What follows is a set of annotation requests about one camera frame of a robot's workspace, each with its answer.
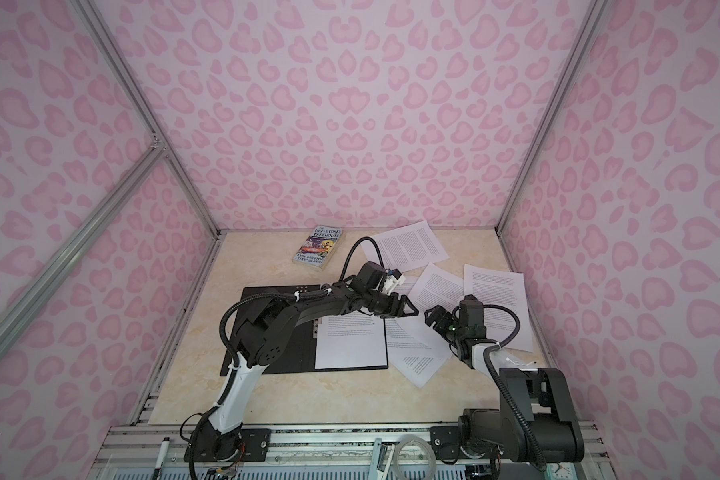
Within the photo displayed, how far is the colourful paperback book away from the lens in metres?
1.09

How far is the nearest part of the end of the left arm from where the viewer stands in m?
0.80

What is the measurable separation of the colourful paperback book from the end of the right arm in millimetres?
424

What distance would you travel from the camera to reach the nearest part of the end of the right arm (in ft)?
2.25
